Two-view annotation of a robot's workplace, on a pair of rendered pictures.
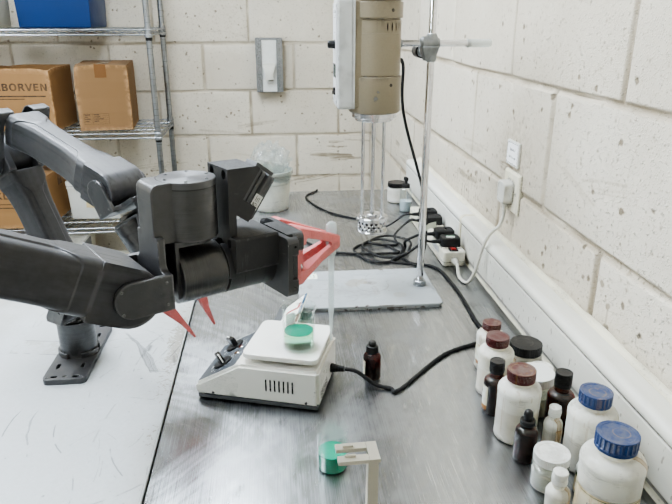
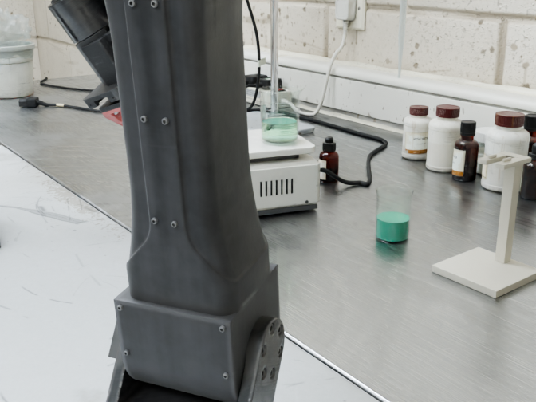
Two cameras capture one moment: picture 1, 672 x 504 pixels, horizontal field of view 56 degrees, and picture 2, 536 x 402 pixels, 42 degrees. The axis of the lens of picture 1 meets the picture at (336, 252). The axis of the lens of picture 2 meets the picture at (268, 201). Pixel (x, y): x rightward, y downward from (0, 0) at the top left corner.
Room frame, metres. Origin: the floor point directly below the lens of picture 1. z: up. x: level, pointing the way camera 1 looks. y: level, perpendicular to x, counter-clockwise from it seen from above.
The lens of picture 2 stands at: (0.10, 0.52, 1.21)
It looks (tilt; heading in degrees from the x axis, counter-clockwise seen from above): 19 degrees down; 330
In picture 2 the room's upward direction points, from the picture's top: straight up
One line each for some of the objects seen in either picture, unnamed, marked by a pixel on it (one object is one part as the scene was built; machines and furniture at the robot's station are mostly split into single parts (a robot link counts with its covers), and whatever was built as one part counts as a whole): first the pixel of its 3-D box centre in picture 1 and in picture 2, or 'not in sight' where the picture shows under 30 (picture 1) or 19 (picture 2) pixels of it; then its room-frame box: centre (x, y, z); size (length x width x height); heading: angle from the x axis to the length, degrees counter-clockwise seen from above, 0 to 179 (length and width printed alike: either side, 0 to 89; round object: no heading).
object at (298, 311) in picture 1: (300, 325); (281, 114); (0.87, 0.05, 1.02); 0.06 x 0.05 x 0.08; 64
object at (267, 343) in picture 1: (288, 341); (259, 142); (0.90, 0.07, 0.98); 0.12 x 0.12 x 0.01; 78
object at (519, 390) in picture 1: (518, 402); (506, 151); (0.77, -0.26, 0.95); 0.06 x 0.06 x 0.11
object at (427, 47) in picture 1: (423, 46); not in sight; (1.34, -0.18, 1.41); 0.25 x 0.11 x 0.05; 96
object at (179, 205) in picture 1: (157, 238); not in sight; (0.58, 0.17, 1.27); 0.12 x 0.09 x 0.12; 127
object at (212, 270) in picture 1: (195, 265); not in sight; (0.60, 0.14, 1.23); 0.07 x 0.06 x 0.07; 127
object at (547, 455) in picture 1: (549, 468); not in sight; (0.66, -0.27, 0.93); 0.05 x 0.05 x 0.05
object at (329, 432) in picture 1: (332, 447); (393, 214); (0.70, 0.00, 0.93); 0.04 x 0.04 x 0.06
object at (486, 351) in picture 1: (495, 363); (445, 137); (0.88, -0.25, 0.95); 0.06 x 0.06 x 0.10
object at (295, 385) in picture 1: (274, 363); (242, 175); (0.90, 0.10, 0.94); 0.22 x 0.13 x 0.08; 78
